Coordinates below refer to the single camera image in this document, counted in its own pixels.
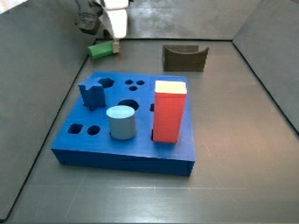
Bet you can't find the dark curved holder stand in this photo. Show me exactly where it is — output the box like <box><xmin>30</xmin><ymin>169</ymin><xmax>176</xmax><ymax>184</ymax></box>
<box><xmin>163</xmin><ymin>45</ymin><xmax>210</xmax><ymax>72</ymax></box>

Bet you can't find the red rectangular prism block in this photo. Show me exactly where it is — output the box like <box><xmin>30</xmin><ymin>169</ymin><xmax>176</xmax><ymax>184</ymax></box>
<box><xmin>154</xmin><ymin>80</ymin><xmax>187</xmax><ymax>144</ymax></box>

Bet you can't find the green hexagon prism block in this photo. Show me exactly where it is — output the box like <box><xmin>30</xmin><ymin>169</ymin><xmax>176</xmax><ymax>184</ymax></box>
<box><xmin>88</xmin><ymin>41</ymin><xmax>115</xmax><ymax>60</ymax></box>

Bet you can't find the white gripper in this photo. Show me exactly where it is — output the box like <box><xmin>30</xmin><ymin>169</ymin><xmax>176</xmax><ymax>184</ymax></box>
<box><xmin>75</xmin><ymin>0</ymin><xmax>130</xmax><ymax>53</ymax></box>

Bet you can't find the blue shape sorter base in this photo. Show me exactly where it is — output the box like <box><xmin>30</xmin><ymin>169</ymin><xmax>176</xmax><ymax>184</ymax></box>
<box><xmin>51</xmin><ymin>72</ymin><xmax>197</xmax><ymax>176</ymax></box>

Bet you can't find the blue star prism block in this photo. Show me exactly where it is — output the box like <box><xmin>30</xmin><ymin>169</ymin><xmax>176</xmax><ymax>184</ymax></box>
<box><xmin>79</xmin><ymin>77</ymin><xmax>106</xmax><ymax>111</ymax></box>

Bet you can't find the light blue cylinder block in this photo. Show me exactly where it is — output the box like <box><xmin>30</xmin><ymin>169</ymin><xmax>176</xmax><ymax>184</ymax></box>
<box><xmin>107</xmin><ymin>105</ymin><xmax>136</xmax><ymax>140</ymax></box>

